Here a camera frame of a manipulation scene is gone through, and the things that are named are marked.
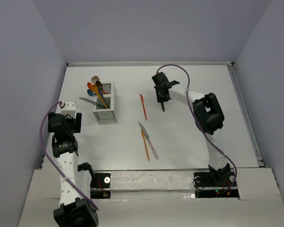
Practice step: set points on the yellow-orange plastic spoon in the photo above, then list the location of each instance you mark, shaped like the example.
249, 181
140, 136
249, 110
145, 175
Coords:
95, 89

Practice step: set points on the aluminium rail right edge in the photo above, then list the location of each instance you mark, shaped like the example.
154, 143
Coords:
245, 114

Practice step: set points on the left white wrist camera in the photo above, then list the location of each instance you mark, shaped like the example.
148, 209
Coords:
68, 108

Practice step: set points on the orange plastic knife long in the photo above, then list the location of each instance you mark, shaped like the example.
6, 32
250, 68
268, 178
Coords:
100, 96

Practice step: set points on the blue plastic spoon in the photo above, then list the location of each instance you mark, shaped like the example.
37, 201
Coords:
91, 93

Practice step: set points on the steel knife green handle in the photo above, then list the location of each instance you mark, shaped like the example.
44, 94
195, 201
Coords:
88, 100

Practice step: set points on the orange plastic knife front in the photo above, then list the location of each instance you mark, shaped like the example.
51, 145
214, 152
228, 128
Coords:
145, 145

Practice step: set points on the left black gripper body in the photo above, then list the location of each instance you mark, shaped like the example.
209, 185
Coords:
74, 124

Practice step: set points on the aluminium rail edge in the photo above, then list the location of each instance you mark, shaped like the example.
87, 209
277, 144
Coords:
146, 63
245, 114

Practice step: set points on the beige wooden spoon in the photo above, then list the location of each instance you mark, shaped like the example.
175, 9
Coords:
94, 79

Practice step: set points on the white foam front board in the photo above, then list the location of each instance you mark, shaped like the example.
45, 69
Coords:
167, 199

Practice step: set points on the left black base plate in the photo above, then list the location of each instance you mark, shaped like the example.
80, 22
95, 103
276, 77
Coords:
100, 186

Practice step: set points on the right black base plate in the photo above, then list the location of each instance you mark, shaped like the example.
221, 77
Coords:
205, 187

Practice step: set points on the white two-compartment utensil caddy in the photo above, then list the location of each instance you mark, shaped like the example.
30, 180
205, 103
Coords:
107, 115

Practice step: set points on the dark brown wooden spoon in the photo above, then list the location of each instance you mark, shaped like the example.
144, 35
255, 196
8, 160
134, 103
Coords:
99, 85

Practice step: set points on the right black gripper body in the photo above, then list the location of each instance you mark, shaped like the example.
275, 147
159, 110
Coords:
160, 97

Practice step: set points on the red-orange plastic spoon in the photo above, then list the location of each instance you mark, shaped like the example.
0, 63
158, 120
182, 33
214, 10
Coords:
89, 84

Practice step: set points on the aluminium rail back edge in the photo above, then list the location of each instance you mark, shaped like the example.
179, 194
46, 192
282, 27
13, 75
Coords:
146, 63

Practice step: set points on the steel knife pink handle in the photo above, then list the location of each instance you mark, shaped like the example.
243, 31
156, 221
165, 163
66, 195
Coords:
149, 141

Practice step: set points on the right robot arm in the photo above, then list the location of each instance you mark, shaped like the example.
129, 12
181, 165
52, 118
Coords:
208, 117

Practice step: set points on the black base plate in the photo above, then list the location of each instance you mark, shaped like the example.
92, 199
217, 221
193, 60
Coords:
205, 187
100, 186

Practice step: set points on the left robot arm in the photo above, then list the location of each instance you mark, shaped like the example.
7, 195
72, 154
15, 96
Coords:
75, 205

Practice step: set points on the red-orange plastic knife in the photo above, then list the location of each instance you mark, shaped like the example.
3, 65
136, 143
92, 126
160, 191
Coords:
143, 106

